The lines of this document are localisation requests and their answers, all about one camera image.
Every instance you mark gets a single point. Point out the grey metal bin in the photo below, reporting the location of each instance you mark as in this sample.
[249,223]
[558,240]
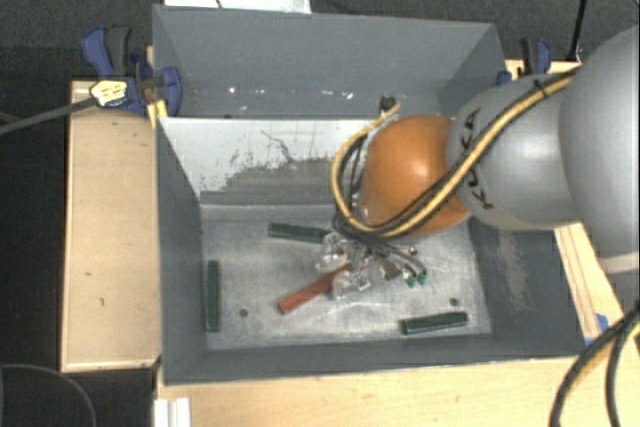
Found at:
[280,65]

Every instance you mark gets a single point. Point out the pale wood flat board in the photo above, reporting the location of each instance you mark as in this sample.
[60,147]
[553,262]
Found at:
[110,225]

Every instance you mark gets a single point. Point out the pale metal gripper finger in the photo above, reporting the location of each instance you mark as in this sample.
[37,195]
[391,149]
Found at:
[331,253]
[352,284]

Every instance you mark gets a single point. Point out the dark green flat block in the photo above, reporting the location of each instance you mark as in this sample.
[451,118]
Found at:
[212,296]
[295,232]
[434,322]

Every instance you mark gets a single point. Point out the red-brown block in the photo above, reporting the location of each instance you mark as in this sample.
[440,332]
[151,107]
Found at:
[306,296]

